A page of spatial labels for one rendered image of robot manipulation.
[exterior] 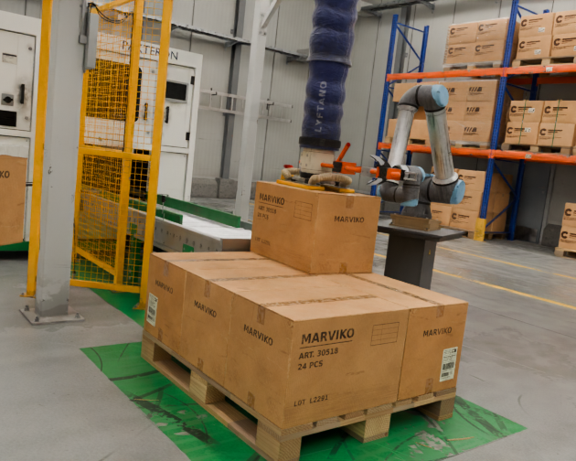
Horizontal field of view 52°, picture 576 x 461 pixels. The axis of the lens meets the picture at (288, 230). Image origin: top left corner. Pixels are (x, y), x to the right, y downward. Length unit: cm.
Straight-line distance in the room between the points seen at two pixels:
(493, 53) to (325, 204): 865
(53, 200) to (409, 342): 217
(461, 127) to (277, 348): 949
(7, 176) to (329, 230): 144
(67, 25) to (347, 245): 197
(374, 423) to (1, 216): 170
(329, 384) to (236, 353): 39
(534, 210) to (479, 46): 319
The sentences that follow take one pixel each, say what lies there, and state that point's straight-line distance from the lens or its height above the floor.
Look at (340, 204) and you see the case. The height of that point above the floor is 89.
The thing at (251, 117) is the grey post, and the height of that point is 149.
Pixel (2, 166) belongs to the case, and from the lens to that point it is 256.
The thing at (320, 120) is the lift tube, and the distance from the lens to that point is 309.
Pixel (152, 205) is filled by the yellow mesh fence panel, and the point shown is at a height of 69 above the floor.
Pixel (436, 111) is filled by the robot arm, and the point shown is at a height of 143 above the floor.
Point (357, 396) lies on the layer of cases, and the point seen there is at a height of 21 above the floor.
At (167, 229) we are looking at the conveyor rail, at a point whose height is 55.
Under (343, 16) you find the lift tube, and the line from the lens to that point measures 315.
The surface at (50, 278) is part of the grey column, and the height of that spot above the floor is 24.
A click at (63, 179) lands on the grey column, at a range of 362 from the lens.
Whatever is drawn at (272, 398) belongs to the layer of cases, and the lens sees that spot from 219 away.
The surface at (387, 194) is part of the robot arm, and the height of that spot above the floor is 95.
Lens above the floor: 110
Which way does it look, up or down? 7 degrees down
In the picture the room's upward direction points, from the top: 6 degrees clockwise
